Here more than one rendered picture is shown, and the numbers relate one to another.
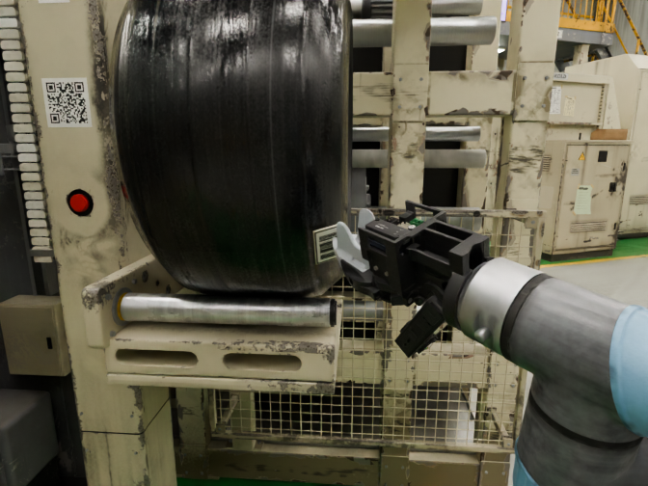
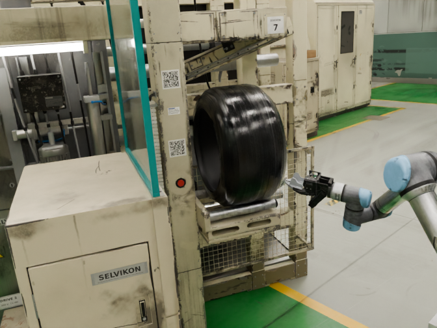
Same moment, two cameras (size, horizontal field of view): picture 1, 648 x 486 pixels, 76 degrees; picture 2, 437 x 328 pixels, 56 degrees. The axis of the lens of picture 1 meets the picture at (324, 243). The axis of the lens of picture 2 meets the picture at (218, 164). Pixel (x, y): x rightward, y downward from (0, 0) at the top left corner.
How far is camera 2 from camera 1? 143 cm
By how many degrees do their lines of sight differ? 23
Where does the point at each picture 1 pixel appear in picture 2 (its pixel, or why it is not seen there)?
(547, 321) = (348, 192)
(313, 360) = (274, 218)
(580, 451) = (356, 213)
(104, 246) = (189, 197)
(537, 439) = (348, 214)
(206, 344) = (242, 222)
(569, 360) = (353, 198)
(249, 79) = (269, 146)
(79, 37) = (183, 124)
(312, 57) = (281, 136)
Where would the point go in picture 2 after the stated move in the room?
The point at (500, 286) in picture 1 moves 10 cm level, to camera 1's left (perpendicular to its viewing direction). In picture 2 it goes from (339, 188) to (318, 192)
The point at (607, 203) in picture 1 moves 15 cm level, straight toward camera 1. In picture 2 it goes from (310, 101) to (311, 103)
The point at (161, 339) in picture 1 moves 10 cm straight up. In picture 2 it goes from (227, 224) to (225, 203)
